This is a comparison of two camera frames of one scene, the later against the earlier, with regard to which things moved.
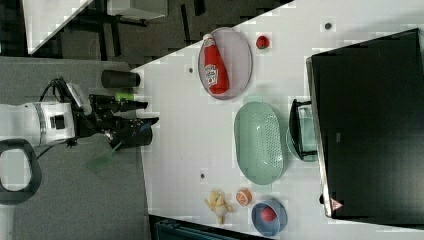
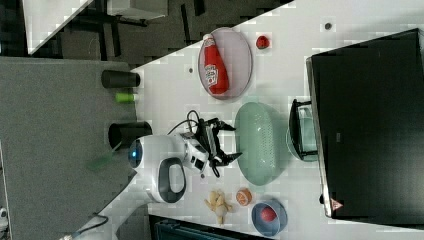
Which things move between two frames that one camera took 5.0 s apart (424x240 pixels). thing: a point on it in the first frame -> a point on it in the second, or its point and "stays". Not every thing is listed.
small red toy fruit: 262,42 stays
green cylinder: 124,95 stays
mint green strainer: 259,143 stays
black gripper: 99,116 -> 208,133
